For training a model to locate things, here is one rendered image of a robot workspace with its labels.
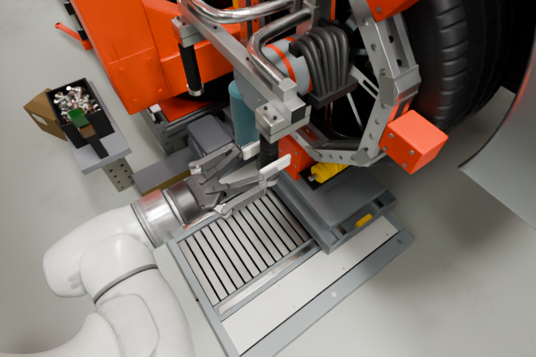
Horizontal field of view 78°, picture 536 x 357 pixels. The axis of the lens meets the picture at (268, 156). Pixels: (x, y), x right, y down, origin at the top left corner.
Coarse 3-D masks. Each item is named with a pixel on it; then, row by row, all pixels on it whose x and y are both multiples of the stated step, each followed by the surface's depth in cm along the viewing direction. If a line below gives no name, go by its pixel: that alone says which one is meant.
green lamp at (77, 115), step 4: (76, 108) 98; (80, 108) 98; (68, 112) 97; (72, 112) 97; (76, 112) 97; (80, 112) 97; (84, 112) 97; (72, 116) 96; (76, 116) 96; (80, 116) 96; (84, 116) 97; (72, 120) 96; (76, 120) 96; (80, 120) 97; (84, 120) 98; (88, 120) 99; (76, 124) 97; (80, 124) 98; (84, 124) 99
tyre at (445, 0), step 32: (448, 0) 53; (480, 0) 57; (512, 0) 60; (416, 32) 59; (448, 32) 55; (480, 32) 58; (512, 32) 63; (416, 64) 62; (448, 64) 57; (480, 64) 62; (416, 96) 65; (448, 96) 61; (480, 96) 68; (320, 128) 102; (448, 128) 71; (384, 160) 83
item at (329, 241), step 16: (256, 160) 148; (288, 192) 140; (384, 192) 139; (304, 208) 135; (368, 208) 135; (384, 208) 133; (304, 224) 135; (320, 224) 131; (352, 224) 131; (368, 224) 135; (320, 240) 128; (336, 240) 127
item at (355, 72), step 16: (336, 0) 74; (272, 16) 96; (336, 16) 77; (352, 16) 72; (288, 32) 102; (352, 32) 75; (352, 48) 77; (352, 64) 80; (368, 80) 77; (304, 96) 105; (352, 96) 85; (368, 96) 107; (320, 112) 103; (336, 112) 97; (352, 112) 102; (368, 112) 100; (336, 128) 97; (352, 128) 95
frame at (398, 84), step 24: (240, 0) 89; (360, 0) 55; (240, 24) 95; (264, 24) 96; (360, 24) 58; (384, 24) 58; (384, 48) 56; (408, 48) 58; (384, 72) 59; (408, 72) 58; (384, 96) 60; (408, 96) 61; (384, 120) 64; (312, 144) 95; (336, 144) 90; (360, 144) 74
